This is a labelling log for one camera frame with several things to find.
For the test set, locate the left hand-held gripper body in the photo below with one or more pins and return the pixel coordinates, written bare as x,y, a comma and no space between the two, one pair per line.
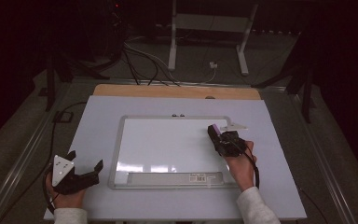
74,183

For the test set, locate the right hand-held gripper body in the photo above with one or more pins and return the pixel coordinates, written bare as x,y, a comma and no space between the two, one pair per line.
231,146

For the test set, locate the purple whiteboard eraser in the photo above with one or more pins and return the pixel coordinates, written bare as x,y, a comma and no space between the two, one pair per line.
216,129

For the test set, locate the silver-framed whiteboard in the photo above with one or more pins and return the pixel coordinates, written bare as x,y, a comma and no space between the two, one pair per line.
167,146

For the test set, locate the person's left hand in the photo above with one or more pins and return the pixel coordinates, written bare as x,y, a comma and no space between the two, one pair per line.
68,200

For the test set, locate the person's right hand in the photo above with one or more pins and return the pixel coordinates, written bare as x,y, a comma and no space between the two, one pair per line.
242,169

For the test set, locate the white table cover sheet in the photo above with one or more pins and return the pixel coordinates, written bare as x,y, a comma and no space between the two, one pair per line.
99,130

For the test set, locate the black square floor plate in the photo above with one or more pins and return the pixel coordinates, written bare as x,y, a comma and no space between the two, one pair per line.
62,116

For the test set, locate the black tripod stand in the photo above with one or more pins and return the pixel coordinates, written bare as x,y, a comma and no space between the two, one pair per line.
306,93
50,81

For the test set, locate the white metal stand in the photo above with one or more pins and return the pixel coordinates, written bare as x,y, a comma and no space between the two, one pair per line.
211,22

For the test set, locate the white power strip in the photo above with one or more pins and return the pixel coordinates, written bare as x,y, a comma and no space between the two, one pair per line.
275,32

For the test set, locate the dark device with red light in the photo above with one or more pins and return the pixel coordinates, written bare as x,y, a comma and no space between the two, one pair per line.
116,18

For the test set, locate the metal floor rail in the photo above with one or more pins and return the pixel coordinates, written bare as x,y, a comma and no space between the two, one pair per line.
18,168
326,168

